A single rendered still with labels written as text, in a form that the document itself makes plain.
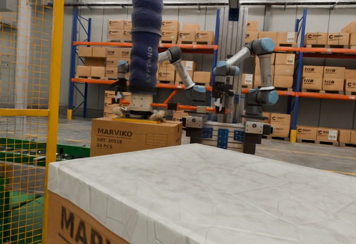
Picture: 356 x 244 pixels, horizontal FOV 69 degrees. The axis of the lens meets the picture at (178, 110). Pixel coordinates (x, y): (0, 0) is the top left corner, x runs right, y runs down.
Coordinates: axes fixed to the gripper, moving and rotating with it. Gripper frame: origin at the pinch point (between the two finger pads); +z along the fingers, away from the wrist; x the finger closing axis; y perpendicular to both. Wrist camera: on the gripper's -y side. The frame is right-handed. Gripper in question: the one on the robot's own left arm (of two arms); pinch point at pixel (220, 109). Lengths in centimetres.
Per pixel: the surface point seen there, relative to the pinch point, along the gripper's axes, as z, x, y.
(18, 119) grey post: 45, -165, 306
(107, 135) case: 24, 20, 77
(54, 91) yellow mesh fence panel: -5, 44, 104
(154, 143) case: 26, 20, 43
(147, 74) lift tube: -21, 9, 55
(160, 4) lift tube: -73, 5, 49
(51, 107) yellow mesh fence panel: 5, 45, 104
